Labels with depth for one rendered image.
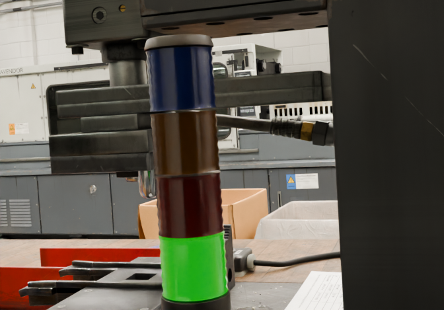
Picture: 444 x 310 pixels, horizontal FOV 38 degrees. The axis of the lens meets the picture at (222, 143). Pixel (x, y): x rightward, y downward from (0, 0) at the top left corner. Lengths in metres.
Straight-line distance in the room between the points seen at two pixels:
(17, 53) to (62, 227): 3.27
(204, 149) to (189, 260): 0.06
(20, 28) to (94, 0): 8.20
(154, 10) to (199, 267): 0.29
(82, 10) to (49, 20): 8.01
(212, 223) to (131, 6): 0.30
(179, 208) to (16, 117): 6.10
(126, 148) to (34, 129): 5.75
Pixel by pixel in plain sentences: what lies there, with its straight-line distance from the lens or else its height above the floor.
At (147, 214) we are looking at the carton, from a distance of 3.08.
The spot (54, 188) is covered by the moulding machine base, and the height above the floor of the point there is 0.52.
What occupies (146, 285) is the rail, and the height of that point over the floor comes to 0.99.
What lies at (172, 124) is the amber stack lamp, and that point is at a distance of 0.35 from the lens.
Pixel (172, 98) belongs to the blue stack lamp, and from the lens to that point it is 0.35.
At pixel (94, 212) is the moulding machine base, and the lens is 6.01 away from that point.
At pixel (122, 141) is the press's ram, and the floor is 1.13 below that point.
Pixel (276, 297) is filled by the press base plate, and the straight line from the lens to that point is 0.88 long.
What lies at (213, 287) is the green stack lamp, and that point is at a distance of 0.36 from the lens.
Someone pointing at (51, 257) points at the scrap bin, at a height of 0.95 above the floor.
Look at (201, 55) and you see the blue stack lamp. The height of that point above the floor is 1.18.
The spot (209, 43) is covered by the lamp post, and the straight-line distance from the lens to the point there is 0.36.
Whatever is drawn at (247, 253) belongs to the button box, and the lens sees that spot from 1.02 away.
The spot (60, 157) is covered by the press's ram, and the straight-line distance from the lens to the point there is 0.61.
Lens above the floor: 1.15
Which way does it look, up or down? 3 degrees down
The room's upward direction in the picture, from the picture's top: 4 degrees counter-clockwise
